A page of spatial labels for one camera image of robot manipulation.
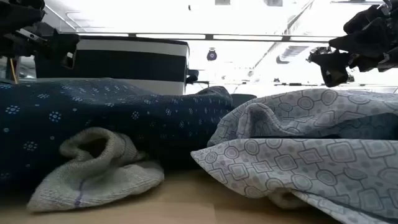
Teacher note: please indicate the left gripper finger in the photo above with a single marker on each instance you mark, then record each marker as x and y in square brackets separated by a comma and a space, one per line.
[62, 46]
[18, 12]

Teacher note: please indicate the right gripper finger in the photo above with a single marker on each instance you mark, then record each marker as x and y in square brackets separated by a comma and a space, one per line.
[334, 68]
[370, 20]

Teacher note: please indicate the navy white-dotted cloth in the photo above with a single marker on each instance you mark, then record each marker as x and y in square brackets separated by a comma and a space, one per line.
[93, 109]

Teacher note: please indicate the light blue patterned shirt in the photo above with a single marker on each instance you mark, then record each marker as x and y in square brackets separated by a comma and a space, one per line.
[311, 161]

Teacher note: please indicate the grey striped sock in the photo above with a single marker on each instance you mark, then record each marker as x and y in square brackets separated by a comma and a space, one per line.
[102, 177]

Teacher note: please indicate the navy fabric bin white stripes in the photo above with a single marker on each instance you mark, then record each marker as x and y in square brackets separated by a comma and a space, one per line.
[124, 65]

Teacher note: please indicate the black metal crossbar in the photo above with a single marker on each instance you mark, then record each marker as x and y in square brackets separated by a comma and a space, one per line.
[174, 36]

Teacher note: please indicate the black floor fan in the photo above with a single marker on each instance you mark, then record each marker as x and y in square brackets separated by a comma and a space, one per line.
[211, 55]

